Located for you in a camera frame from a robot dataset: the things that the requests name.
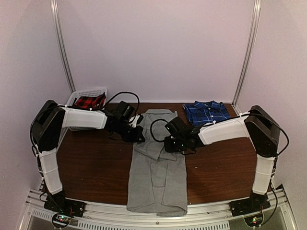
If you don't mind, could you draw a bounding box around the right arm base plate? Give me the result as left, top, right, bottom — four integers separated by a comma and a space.
230, 197, 271, 217

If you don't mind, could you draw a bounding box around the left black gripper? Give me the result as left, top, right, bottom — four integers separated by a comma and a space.
113, 121, 145, 143

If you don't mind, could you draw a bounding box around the grey long sleeve shirt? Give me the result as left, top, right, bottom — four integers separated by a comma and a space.
127, 109, 188, 217

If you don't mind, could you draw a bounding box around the right aluminium corner post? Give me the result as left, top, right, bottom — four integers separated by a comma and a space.
232, 0, 261, 110

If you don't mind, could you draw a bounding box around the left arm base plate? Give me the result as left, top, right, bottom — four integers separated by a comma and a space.
44, 199, 85, 218

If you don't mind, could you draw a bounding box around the left aluminium corner post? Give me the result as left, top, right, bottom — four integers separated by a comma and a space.
50, 0, 76, 93

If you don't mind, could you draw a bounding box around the red black plaid shirt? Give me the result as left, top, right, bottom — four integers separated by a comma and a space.
72, 93, 106, 111

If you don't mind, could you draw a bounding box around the aluminium front rail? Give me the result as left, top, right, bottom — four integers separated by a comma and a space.
17, 189, 298, 230

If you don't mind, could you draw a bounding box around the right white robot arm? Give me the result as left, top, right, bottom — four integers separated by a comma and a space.
163, 105, 281, 212

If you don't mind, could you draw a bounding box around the white plastic basket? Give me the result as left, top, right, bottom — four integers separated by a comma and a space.
63, 86, 109, 132

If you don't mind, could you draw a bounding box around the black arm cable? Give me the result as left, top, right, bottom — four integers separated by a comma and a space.
30, 91, 141, 211
150, 113, 290, 226

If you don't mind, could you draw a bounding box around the aluminium corner post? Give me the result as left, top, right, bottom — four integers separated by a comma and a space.
232, 0, 261, 110
50, 0, 76, 93

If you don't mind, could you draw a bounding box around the blue plaid folded shirt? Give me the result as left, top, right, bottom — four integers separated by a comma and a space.
183, 101, 231, 126

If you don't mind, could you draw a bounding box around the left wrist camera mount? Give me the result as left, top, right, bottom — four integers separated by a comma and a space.
129, 115, 143, 127

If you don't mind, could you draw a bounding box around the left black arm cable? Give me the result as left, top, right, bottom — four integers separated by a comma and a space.
30, 91, 141, 211

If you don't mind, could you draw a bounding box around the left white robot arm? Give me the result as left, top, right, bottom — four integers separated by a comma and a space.
30, 100, 145, 213

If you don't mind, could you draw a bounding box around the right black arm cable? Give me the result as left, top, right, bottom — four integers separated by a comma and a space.
150, 113, 290, 226

